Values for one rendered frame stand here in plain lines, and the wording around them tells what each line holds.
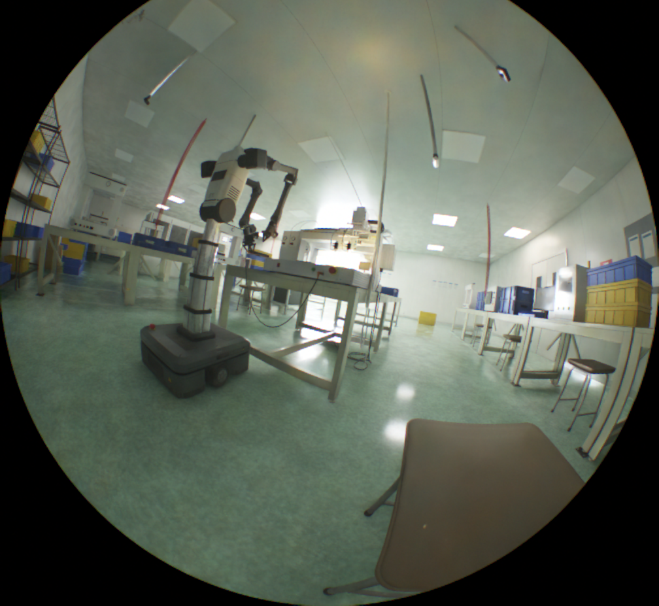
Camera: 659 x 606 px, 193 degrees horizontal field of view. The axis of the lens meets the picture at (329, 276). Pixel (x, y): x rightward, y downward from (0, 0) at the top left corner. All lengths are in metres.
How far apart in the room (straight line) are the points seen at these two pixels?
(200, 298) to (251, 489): 1.00
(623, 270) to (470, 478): 1.69
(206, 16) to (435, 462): 2.88
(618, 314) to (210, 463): 2.32
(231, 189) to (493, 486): 1.49
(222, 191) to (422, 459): 1.35
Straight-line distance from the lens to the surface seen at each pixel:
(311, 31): 2.22
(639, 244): 3.69
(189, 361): 1.06
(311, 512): 0.80
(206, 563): 0.74
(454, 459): 0.40
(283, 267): 1.39
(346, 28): 2.16
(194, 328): 1.26
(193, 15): 2.62
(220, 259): 3.37
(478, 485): 0.38
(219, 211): 1.21
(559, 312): 2.43
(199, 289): 1.22
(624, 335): 1.61
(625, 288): 1.84
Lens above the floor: 0.72
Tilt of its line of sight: 3 degrees up
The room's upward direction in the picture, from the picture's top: 10 degrees clockwise
